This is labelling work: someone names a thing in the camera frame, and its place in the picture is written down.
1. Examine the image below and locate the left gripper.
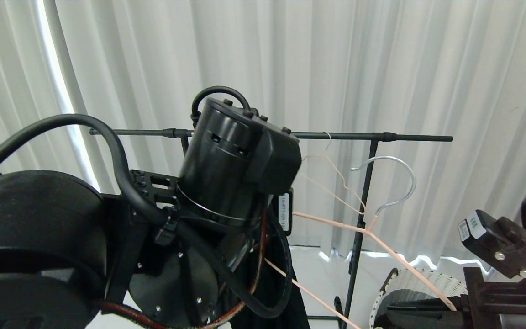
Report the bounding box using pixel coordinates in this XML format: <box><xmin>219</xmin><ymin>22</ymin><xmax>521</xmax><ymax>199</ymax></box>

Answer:
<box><xmin>268</xmin><ymin>186</ymin><xmax>296</xmax><ymax>238</ymax></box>

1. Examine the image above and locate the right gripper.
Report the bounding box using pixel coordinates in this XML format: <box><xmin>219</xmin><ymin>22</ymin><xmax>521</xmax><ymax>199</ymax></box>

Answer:
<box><xmin>462</xmin><ymin>266</ymin><xmax>526</xmax><ymax>329</ymax></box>

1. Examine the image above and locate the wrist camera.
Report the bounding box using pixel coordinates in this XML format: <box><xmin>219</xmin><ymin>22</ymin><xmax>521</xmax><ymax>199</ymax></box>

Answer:
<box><xmin>244</xmin><ymin>124</ymin><xmax>303</xmax><ymax>196</ymax></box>
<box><xmin>457</xmin><ymin>209</ymin><xmax>526</xmax><ymax>279</ymax></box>

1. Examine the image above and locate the pink clothes hanger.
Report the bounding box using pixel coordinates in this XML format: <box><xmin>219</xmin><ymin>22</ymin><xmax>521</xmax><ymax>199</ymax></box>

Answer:
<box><xmin>263</xmin><ymin>155</ymin><xmax>459</xmax><ymax>329</ymax></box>
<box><xmin>300</xmin><ymin>132</ymin><xmax>368</xmax><ymax>216</ymax></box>

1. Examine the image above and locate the white laundry basket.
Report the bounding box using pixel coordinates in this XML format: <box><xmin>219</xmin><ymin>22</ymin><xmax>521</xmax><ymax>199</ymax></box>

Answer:
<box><xmin>369</xmin><ymin>267</ymin><xmax>469</xmax><ymax>329</ymax></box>

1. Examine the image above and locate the black clothes rack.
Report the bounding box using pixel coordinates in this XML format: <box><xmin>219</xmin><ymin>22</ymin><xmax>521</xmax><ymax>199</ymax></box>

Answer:
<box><xmin>89</xmin><ymin>128</ymin><xmax>454</xmax><ymax>329</ymax></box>

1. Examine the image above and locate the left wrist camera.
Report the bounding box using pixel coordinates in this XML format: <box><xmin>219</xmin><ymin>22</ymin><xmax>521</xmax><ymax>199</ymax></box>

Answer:
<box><xmin>244</xmin><ymin>124</ymin><xmax>303</xmax><ymax>196</ymax></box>

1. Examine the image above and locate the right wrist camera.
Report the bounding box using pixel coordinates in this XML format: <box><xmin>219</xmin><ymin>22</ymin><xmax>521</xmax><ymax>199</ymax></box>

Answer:
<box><xmin>457</xmin><ymin>209</ymin><xmax>526</xmax><ymax>279</ymax></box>

